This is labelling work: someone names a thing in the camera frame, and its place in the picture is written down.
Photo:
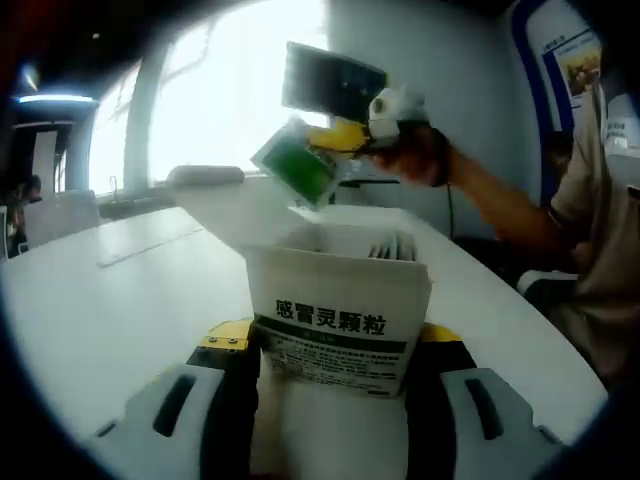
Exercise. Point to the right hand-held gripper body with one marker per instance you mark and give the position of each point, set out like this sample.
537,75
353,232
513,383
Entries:
395,112

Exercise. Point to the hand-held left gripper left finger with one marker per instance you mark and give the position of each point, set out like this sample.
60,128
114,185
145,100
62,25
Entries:
200,400

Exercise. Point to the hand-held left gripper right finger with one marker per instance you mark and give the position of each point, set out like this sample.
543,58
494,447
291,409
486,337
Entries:
460,415

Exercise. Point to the green white medicine bag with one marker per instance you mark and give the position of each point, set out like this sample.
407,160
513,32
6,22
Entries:
295,170

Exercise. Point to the row of medicine bags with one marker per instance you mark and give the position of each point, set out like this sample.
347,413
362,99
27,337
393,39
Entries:
395,247

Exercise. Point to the white green medicine box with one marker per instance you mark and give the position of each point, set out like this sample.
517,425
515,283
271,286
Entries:
330,285

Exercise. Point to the person's right hand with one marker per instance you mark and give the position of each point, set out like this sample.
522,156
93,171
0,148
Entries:
420,157

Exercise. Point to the white table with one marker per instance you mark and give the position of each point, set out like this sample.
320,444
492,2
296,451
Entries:
125,310

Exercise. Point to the white office chair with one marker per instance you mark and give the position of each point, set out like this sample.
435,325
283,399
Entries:
545,282

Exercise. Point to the person in beige shirt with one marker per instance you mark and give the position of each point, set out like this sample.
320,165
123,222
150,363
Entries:
605,240

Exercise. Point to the curved faucet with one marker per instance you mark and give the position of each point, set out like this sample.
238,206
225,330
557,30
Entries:
115,185

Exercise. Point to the ceiling light strip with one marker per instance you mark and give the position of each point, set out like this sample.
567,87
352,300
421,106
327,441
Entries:
55,99

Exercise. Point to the black wall monitor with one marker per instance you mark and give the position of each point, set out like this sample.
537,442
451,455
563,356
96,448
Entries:
325,80

